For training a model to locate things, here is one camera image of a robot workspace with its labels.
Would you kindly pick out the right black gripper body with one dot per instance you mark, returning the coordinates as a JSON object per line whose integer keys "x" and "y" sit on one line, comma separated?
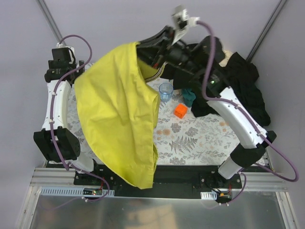
{"x": 164, "y": 44}

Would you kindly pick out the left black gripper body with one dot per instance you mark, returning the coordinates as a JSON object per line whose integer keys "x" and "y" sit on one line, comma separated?
{"x": 63, "y": 63}

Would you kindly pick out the yellow-green cloth garment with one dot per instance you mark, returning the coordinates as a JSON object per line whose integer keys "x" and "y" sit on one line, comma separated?
{"x": 118, "y": 112}

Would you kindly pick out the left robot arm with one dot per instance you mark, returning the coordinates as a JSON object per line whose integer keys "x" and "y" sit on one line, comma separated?
{"x": 56, "y": 142}

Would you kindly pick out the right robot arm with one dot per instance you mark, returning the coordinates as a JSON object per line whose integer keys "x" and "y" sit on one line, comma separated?
{"x": 216, "y": 94}

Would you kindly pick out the black cloth upper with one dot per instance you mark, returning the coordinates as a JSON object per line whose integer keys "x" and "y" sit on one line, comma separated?
{"x": 186, "y": 65}

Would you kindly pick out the black cloth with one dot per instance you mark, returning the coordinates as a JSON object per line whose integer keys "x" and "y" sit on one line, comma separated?
{"x": 186, "y": 65}
{"x": 242, "y": 76}

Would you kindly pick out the teal cloth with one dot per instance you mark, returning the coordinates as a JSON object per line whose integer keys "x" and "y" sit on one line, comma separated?
{"x": 188, "y": 97}

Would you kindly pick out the beige cloth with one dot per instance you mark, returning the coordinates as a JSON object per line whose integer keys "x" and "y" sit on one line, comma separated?
{"x": 228, "y": 55}

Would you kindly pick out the black cloth lower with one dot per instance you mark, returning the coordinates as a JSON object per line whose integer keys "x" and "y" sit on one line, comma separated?
{"x": 242, "y": 76}

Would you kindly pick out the blue transparent plastic cup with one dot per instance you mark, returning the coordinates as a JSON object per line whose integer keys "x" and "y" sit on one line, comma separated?
{"x": 166, "y": 91}

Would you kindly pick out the orange rubber cube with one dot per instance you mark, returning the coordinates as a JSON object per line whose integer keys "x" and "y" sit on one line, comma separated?
{"x": 180, "y": 111}

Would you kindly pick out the floral patterned table mat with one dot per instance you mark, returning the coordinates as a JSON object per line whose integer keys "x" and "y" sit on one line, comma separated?
{"x": 190, "y": 140}

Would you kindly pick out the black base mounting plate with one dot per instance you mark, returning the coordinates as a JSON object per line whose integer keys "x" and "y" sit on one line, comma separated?
{"x": 182, "y": 182}

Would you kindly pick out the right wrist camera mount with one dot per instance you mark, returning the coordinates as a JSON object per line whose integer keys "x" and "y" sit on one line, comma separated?
{"x": 182, "y": 22}

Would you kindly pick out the aluminium frame rail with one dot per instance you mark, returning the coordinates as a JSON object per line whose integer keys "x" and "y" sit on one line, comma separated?
{"x": 52, "y": 177}

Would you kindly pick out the left white cable duct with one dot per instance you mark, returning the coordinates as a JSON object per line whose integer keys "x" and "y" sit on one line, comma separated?
{"x": 76, "y": 192}

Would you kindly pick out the white cable duct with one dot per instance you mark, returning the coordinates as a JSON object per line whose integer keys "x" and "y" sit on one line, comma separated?
{"x": 208, "y": 195}
{"x": 76, "y": 192}

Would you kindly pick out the right white cable duct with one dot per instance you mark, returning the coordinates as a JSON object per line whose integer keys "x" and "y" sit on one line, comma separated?
{"x": 208, "y": 195}

